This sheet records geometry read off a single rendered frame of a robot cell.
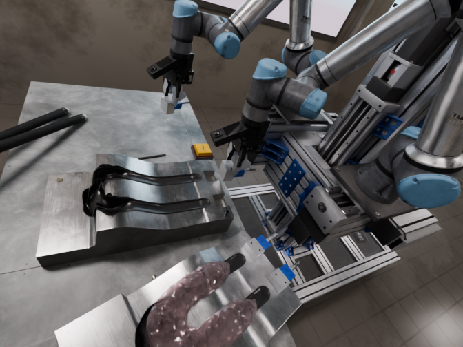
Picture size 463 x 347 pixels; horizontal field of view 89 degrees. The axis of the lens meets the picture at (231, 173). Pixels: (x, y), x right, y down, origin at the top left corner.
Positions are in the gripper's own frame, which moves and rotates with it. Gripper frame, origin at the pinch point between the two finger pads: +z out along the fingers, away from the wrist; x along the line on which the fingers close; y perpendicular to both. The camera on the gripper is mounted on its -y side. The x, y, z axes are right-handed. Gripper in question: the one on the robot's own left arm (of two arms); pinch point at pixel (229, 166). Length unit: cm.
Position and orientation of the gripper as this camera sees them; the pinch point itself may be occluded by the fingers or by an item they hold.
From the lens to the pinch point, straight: 80.2
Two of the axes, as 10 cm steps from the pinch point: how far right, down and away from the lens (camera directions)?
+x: -3.3, -7.1, 6.2
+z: -2.5, 7.0, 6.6
